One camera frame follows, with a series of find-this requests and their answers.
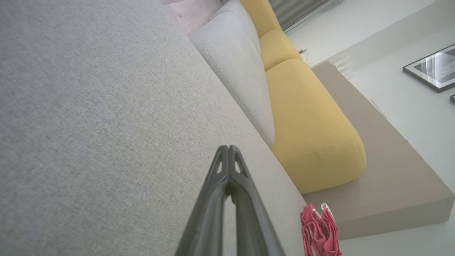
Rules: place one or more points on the beige wooden platform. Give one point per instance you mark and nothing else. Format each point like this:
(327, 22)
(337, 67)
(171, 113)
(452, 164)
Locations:
(384, 170)

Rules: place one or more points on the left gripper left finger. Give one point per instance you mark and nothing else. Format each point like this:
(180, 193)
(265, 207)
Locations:
(206, 220)

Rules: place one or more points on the grey curtain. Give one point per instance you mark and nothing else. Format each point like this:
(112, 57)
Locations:
(295, 10)

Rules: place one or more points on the red jersey with white stripes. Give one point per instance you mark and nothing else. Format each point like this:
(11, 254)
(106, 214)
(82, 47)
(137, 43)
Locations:
(308, 231)

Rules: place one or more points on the black framed wall picture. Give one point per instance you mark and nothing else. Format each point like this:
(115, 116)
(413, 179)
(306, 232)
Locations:
(435, 67)

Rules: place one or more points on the white wall vent grille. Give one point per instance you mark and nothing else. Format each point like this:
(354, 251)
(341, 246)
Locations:
(344, 67)

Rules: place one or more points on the small yellow sofa cushion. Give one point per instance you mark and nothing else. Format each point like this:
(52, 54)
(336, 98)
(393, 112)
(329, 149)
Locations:
(279, 48)
(261, 16)

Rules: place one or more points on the grey sofa back cushion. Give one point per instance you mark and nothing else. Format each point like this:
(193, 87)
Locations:
(238, 71)

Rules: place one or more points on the red shorts with white trim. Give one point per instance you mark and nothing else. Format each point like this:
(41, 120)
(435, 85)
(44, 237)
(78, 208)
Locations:
(330, 234)

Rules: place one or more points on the large yellow sofa cushion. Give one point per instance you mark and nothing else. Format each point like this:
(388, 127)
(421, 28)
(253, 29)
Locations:
(312, 135)

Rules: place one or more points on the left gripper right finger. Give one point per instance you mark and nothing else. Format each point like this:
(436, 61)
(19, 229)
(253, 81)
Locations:
(252, 220)

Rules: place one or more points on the grey fabric sofa seat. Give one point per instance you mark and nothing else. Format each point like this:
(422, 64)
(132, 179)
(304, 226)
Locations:
(106, 124)

